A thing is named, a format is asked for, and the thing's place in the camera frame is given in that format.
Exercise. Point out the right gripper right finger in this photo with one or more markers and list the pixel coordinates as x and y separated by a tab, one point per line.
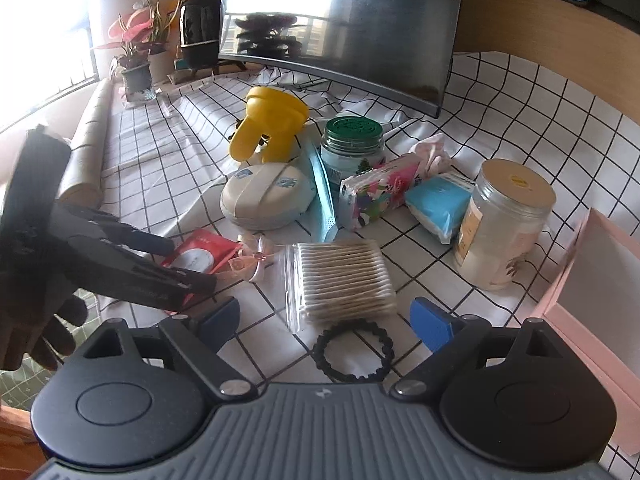
453	343

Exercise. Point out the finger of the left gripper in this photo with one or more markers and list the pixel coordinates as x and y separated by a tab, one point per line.
109	270
100	225

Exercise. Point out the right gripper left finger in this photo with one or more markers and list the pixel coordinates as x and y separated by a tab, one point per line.
194	342

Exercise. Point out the red sachet packet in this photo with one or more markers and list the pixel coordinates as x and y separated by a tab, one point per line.
203	252

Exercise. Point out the round beige powder puff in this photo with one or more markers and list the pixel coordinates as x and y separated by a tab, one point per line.
267	196

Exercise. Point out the blue face mask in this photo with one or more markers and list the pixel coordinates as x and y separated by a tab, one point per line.
320	214

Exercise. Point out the yellow plastic toy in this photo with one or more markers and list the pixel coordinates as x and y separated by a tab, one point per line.
272	113

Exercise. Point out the dark gloved left hand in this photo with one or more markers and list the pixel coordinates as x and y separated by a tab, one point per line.
43	341

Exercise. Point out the cardboard tube roll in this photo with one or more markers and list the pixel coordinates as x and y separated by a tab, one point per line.
81	181

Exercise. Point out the pink ribbon bow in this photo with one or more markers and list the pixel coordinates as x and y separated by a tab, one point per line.
255	254

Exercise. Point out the clear jar tan lid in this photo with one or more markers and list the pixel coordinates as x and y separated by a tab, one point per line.
509	206

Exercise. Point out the cotton swabs bag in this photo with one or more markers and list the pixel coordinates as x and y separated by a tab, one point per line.
335	282

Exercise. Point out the pink box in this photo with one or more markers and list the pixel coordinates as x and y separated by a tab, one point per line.
593	304

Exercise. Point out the floral tissue pack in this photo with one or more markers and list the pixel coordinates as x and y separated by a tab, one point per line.
364	198

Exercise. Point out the potted pink plant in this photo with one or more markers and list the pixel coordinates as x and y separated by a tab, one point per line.
143	39

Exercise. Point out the green lid jar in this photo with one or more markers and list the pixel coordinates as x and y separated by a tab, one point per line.
351	145

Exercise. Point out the black backpack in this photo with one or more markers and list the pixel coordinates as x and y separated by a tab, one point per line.
200	32

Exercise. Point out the black curved monitor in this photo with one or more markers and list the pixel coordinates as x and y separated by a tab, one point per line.
398	49

